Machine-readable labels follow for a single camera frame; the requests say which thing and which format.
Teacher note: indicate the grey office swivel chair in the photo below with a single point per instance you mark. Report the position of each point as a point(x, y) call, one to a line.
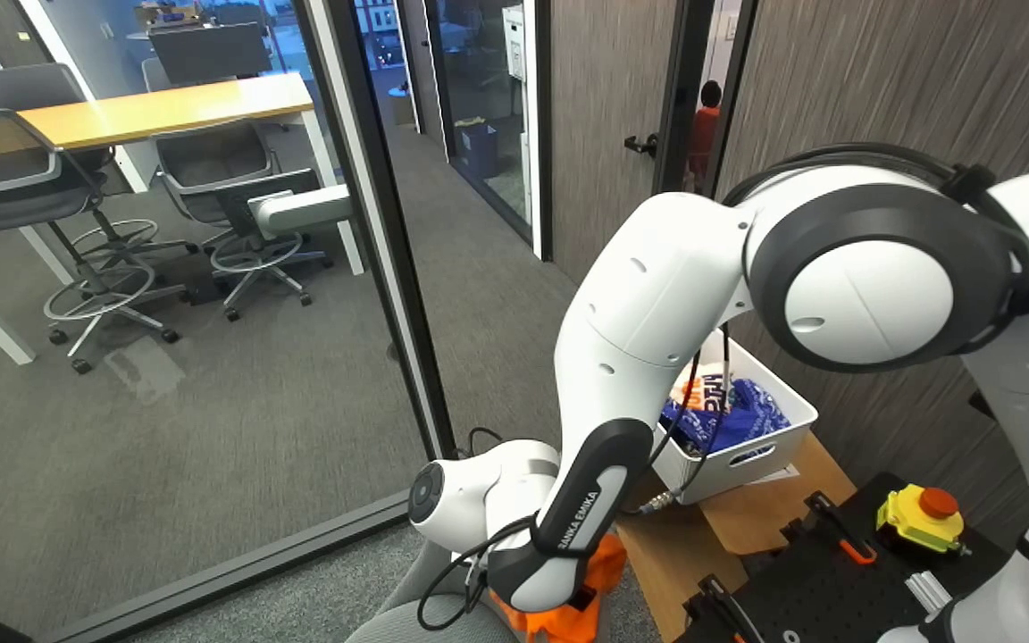
point(18, 191)
point(235, 183)

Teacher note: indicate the dark office cabinet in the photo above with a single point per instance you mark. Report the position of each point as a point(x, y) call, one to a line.
point(209, 50)

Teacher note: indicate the person in red top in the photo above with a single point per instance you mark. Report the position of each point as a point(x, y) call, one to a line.
point(706, 129)

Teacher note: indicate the blue snack bag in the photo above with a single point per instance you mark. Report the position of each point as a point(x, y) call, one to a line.
point(750, 415)

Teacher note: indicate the silver aluminium extrusion piece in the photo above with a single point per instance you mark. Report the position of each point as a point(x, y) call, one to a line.
point(931, 590)

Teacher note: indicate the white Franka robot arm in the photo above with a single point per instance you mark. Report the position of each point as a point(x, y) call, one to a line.
point(659, 308)

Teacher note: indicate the brown cardboard box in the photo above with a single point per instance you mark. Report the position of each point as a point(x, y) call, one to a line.
point(768, 511)

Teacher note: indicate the white plastic bin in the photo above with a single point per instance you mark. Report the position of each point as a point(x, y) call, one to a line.
point(741, 464)

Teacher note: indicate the white orange printed cloth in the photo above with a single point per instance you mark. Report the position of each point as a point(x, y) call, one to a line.
point(693, 390)

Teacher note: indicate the black door frame post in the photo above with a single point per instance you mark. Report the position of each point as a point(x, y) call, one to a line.
point(682, 95)

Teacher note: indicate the black glass partition frame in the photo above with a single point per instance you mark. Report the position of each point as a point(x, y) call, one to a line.
point(377, 237)

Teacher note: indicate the yellow emergency stop button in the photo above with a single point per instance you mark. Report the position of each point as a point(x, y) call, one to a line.
point(912, 520)

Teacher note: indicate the black table clamp device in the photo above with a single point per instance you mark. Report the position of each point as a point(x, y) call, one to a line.
point(716, 611)

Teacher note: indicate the wooden desk with white legs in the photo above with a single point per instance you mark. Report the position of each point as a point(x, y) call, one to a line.
point(169, 113)

